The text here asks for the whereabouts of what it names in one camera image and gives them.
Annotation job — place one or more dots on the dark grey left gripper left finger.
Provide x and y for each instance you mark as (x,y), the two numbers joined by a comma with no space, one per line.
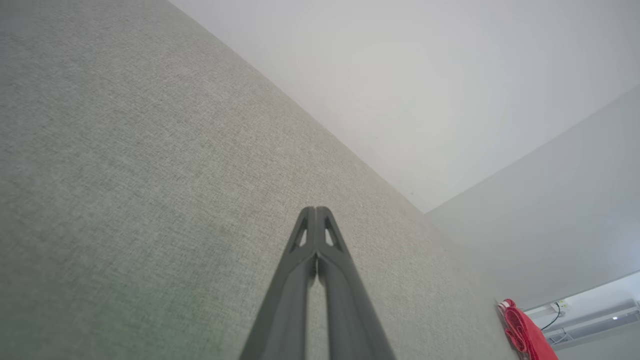
(285,300)

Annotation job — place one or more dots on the white wall socket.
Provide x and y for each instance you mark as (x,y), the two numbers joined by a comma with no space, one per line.
(562,305)

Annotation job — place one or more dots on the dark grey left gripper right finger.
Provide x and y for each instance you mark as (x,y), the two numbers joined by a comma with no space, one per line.
(350,310)

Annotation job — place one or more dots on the red basketball jersey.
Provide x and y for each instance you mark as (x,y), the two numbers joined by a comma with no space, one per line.
(525,335)

